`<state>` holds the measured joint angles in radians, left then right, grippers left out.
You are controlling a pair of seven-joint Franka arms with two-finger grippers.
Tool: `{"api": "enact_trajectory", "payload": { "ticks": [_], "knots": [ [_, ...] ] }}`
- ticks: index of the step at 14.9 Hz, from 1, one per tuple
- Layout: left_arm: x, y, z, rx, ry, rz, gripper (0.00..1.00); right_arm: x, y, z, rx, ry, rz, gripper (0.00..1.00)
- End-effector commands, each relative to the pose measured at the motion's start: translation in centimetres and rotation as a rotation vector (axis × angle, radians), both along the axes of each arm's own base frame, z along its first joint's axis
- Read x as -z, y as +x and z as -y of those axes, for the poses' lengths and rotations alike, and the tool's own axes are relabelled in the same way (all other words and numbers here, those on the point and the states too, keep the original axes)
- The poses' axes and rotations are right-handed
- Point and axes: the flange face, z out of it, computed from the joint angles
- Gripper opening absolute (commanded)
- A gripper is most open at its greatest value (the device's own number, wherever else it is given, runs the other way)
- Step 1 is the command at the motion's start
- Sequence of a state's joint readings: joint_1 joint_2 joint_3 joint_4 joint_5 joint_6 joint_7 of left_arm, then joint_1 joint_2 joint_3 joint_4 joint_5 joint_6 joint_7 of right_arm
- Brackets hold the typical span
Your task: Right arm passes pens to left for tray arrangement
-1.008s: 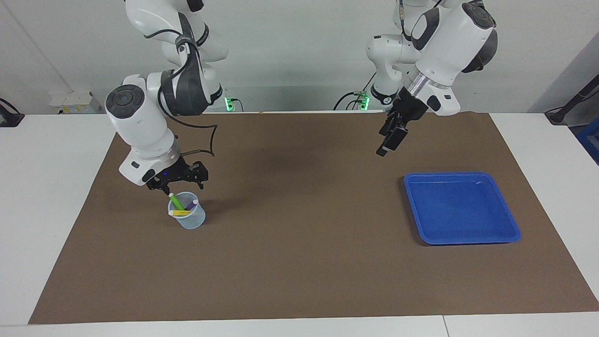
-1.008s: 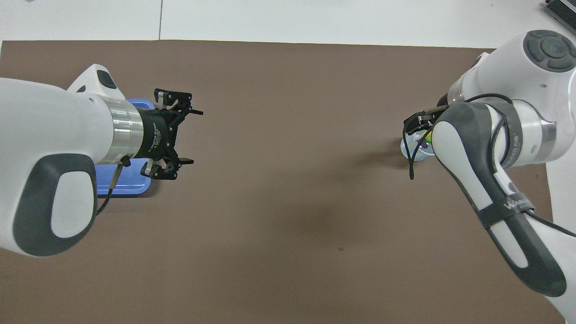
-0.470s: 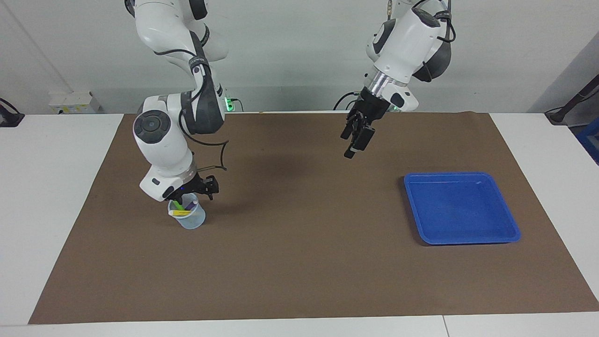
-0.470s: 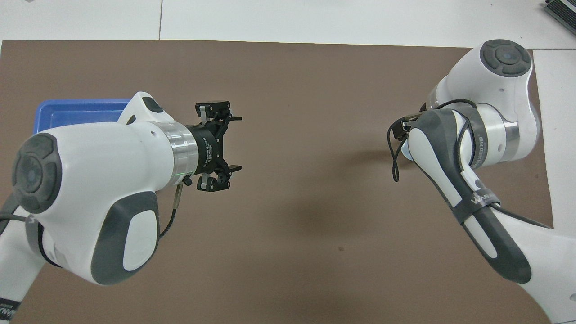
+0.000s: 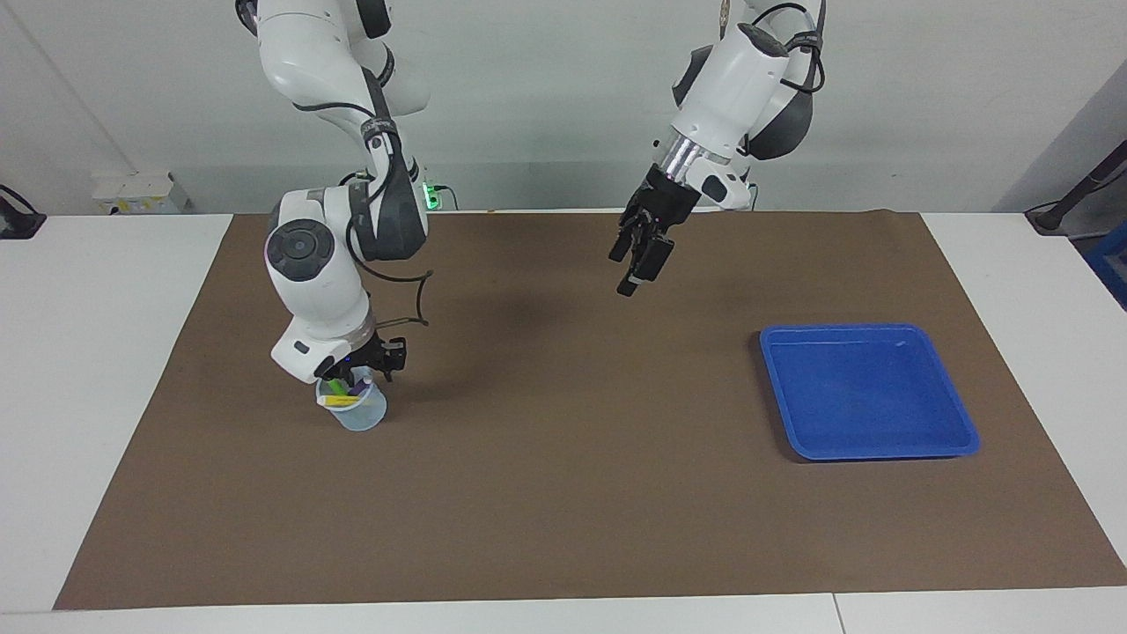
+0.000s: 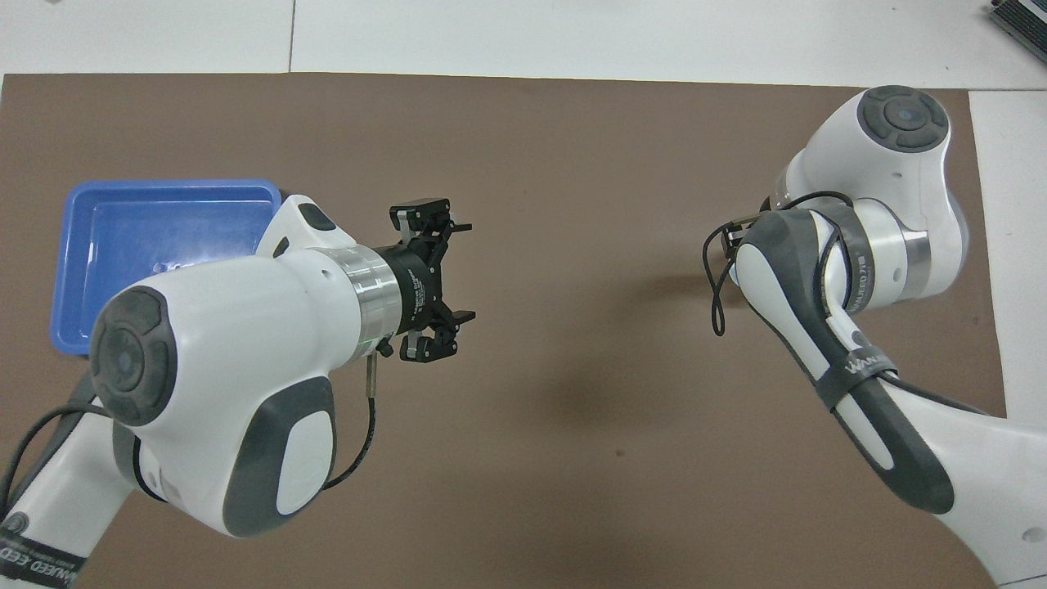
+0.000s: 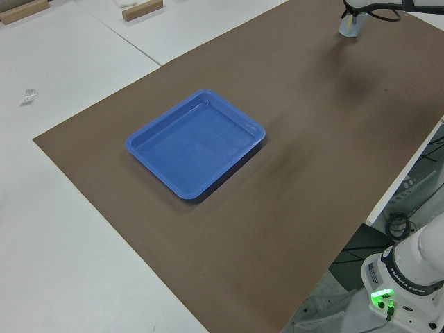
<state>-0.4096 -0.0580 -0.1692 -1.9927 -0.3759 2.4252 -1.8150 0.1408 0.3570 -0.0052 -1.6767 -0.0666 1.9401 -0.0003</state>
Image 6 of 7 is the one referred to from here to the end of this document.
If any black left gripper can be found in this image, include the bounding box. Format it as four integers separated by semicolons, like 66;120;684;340
380;198;477;363

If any brown table mat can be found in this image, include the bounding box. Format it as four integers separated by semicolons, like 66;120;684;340
0;72;1009;589

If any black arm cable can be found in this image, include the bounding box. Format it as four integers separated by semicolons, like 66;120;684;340
702;191;995;418
0;344;379;524

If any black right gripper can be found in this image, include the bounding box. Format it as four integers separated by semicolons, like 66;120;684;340
725;214;766;246

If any grey finned device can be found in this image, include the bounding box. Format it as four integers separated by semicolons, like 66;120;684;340
988;0;1047;52

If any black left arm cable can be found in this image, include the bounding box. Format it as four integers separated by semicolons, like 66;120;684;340
0;344;379;524

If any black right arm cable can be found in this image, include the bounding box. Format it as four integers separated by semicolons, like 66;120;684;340
702;191;995;418

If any blue plastic tray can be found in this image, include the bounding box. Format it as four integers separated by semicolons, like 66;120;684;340
51;179;283;355

